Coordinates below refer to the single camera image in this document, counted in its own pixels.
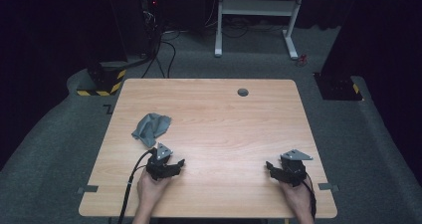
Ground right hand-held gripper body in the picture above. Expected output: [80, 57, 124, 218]
[280, 148, 314, 188]

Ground grey tape strip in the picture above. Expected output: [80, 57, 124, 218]
[317, 182, 340, 192]
[77, 184, 100, 194]

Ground person's left hand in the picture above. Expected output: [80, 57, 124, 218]
[136, 169, 173, 208]

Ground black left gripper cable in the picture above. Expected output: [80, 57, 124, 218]
[117, 147, 157, 224]

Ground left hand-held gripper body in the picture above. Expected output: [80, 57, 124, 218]
[145, 142, 180, 181]

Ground white metal stand frame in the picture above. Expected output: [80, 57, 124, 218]
[214, 0, 308, 61]

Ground black yellow striped stand base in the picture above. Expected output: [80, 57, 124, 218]
[77, 60, 127, 98]

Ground black floor cables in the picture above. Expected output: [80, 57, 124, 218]
[141, 31, 182, 80]

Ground dark equipment rack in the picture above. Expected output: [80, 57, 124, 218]
[138, 0, 164, 31]

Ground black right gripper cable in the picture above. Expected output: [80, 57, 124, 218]
[300, 172, 317, 220]

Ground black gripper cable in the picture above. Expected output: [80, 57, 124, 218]
[300, 172, 317, 220]
[117, 147, 157, 224]

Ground grey-blue cleaning cloth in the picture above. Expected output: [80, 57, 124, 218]
[131, 112, 172, 148]

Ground person's right hand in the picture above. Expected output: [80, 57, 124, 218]
[279, 178, 315, 216]

